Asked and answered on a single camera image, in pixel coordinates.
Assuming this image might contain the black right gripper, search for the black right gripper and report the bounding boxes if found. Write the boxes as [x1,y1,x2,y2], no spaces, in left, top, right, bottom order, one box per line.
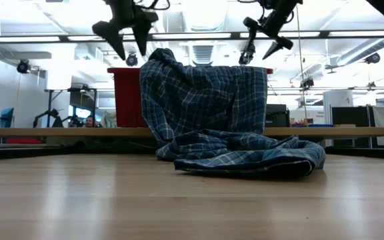
[238,0,303,66]

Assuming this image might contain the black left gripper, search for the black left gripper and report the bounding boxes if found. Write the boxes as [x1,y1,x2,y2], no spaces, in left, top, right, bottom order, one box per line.
[91,0,159,61]

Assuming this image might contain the blue plaid pajama pants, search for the blue plaid pajama pants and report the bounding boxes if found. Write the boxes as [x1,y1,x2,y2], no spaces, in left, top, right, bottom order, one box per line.
[139,47,327,179]

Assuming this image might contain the red plastic laundry bin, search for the red plastic laundry bin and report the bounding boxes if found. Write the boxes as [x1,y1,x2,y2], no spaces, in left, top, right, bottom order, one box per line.
[107,66,275,129]

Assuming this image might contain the black round ceiling spotlight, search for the black round ceiling spotlight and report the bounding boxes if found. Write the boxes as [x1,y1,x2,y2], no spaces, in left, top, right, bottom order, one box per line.
[16,59,31,74]
[365,52,381,64]
[125,53,139,67]

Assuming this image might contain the black monitor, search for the black monitor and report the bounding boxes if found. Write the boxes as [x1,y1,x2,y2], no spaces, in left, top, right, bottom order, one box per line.
[265,103,291,128]

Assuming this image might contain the person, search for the person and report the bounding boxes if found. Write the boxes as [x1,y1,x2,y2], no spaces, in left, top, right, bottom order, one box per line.
[84,115,103,129]

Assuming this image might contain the light wood side table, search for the light wood side table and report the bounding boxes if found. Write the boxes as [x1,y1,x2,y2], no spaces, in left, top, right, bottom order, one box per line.
[0,126,384,139]

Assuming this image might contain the flat red object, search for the flat red object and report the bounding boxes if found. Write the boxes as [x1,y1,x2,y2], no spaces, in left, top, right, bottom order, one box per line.
[6,138,43,145]

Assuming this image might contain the black aluminium table frame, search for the black aluminium table frame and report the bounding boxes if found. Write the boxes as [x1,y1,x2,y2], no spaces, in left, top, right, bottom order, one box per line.
[0,137,384,161]

